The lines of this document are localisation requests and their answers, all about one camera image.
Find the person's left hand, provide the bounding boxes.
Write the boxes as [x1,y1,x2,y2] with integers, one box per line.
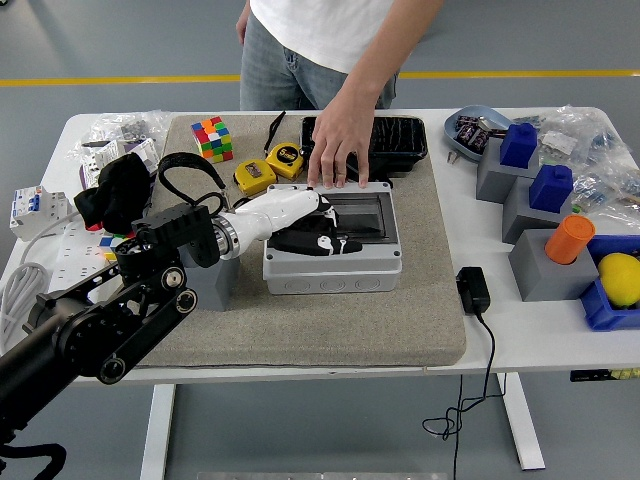
[305,89,379,190]

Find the person's right hand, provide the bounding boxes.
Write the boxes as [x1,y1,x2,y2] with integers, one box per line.
[235,4,252,47]

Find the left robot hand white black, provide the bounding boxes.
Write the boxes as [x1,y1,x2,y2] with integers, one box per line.
[226,188,365,257]

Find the smoky transparent box lid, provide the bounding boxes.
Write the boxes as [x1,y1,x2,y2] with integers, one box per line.
[269,192,399,247]

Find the grey electrical junction box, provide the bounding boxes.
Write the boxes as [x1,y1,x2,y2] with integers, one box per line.
[262,182,404,295]

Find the orange cylinder battery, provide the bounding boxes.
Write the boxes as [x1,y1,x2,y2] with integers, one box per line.
[544,214,597,266]

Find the yellow tape measure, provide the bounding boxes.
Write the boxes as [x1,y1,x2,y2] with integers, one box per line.
[232,158,279,206]

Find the yellow tape measure 5 print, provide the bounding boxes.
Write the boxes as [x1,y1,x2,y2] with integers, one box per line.
[263,110,305,180]

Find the black plastic tray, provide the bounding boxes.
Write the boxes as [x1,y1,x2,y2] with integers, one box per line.
[299,116,430,181]

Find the person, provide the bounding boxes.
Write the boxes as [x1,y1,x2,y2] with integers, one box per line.
[235,0,444,111]

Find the colourful puzzle cube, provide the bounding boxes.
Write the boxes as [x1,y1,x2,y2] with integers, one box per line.
[190,116,235,166]
[98,230,136,262]

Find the grey block with round hole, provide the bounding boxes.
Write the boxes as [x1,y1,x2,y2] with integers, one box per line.
[508,228,600,303]
[177,242,242,312]

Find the light blue dish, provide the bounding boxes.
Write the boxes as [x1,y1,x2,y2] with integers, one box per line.
[443,104,514,163]

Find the dark purple packet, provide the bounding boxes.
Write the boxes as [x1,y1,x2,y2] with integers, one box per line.
[472,124,496,151]
[453,114,481,146]

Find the grey-brown fabric mat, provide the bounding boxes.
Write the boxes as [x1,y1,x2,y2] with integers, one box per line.
[114,113,469,369]

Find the clear bag of small parts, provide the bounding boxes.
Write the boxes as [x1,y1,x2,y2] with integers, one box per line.
[514,104,629,166]
[569,149,640,221]
[67,109,174,161]

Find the grey block holder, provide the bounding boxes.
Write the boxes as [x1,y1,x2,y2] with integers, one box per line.
[501,177,574,246]
[475,137,541,205]

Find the black cloth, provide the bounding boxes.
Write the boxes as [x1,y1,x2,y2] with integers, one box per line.
[73,152,154,235]

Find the blue bottle-shaped block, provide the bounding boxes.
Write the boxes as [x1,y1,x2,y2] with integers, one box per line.
[500,123,539,169]
[528,164,574,214]

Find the white and purple carton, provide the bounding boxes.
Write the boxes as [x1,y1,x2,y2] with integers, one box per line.
[78,138,162,190]

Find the black power adapter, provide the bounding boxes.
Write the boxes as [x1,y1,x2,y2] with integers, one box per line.
[456,266,492,316]

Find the white power strip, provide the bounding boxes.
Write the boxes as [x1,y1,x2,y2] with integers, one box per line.
[47,222,119,296]

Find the white circuit breaker blue switches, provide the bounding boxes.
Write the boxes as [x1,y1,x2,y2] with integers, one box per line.
[8,184,71,243]

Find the white table leg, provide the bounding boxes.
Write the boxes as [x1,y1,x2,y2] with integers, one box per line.
[494,372,546,471]
[139,383,176,480]

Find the yellow lemon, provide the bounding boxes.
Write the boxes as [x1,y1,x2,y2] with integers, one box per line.
[597,252,640,309]

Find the blue plastic bin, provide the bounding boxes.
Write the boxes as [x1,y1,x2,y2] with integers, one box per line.
[578,234,640,333]

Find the black table control panel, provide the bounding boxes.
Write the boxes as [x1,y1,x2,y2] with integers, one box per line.
[569,368,640,384]

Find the white power strip cord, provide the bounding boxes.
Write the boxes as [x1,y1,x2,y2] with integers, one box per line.
[0,212,81,351]

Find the black adapter cord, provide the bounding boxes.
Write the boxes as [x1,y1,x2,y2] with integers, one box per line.
[422,309,507,480]

